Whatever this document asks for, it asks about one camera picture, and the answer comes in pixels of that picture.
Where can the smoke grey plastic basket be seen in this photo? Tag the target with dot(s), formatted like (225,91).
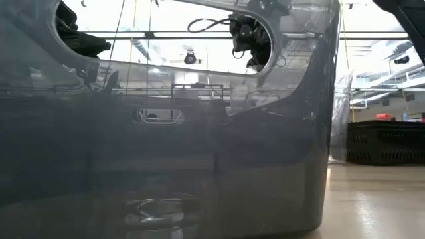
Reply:
(166,159)

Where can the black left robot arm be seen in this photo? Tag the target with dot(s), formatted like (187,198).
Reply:
(76,40)

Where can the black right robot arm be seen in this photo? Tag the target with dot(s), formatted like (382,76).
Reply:
(411,20)

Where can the plastic wrapped column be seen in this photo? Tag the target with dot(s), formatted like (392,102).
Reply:
(340,116)

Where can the small red object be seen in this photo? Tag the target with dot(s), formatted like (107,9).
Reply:
(384,117)

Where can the black slotted plastic basket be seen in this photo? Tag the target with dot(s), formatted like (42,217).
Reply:
(385,146)

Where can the blue bottle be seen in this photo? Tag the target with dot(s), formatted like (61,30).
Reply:
(405,116)

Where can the black overhead camera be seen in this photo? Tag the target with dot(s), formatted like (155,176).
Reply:
(190,59)

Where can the black overhead frame bar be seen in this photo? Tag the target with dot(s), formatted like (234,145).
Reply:
(372,38)

